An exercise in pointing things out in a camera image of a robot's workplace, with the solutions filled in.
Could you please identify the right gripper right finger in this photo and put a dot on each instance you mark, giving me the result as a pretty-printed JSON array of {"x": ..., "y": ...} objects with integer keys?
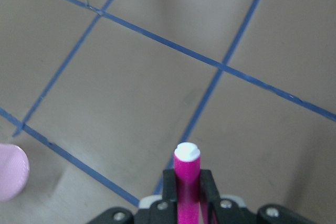
[{"x": 209, "y": 198}]

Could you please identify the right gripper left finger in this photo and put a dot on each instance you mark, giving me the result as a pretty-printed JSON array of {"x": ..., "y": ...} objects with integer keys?
[{"x": 169, "y": 196}]

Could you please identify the pink mesh cup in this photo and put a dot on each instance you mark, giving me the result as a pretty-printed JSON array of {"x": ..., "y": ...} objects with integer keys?
[{"x": 15, "y": 170}]

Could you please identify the pink highlighter pen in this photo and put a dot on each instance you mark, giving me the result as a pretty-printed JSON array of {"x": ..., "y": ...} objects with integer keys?
[{"x": 187, "y": 168}]

